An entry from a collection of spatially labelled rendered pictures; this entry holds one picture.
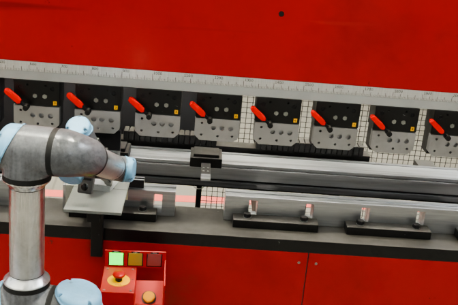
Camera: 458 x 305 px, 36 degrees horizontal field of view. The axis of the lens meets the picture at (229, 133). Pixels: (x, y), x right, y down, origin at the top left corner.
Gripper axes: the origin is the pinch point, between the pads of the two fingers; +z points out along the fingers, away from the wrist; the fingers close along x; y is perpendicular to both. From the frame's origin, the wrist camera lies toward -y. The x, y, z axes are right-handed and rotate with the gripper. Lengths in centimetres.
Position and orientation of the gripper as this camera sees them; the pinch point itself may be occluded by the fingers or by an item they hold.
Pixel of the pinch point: (99, 184)
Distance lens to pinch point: 243.1
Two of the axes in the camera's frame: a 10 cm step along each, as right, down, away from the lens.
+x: -9.8, -1.4, 1.4
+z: 0.5, 5.2, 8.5
